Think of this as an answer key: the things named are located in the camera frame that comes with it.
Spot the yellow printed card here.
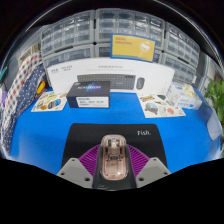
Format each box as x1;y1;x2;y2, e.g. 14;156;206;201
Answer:
110;33;157;63

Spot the blue dotted fabric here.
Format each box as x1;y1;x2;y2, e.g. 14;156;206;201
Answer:
1;63;48;155

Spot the cream disposable glove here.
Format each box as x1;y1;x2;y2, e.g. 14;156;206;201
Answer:
181;83;198;98

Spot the grey drawer cabinet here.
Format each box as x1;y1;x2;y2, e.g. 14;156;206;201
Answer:
163;21;201;68
161;53;198;85
43;44;96;69
94;8;166;51
94;43;163;64
40;9;96;56

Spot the green plant in white pot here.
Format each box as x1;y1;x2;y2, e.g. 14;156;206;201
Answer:
203;78;224;158

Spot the large cartoon sticker sheet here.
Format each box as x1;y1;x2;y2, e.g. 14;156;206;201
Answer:
136;93;187;119

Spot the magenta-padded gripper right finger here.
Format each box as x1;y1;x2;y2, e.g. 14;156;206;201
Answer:
126;143;172;189

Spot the white blue glove box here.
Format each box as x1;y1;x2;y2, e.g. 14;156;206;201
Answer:
166;82;203;110

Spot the black mouse pad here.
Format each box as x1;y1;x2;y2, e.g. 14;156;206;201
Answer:
61;123;168;191

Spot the small black cardboard box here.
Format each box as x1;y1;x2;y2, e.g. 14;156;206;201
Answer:
65;80;112;109

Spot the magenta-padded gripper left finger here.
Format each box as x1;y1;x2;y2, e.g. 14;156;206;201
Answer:
56;143;102;191

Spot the transparent pink computer mouse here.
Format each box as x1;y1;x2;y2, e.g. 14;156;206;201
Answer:
99;134;129;183

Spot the cream lattice basket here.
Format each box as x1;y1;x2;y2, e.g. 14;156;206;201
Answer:
18;44;41;68

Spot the red white checkered fabric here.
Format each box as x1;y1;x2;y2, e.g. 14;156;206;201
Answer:
1;52;44;131

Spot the white keyboard packaging box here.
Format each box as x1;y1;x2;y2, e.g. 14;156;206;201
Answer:
46;57;176;96

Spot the small cartoon sticker sheet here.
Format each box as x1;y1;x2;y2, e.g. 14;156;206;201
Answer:
30;91;69;113

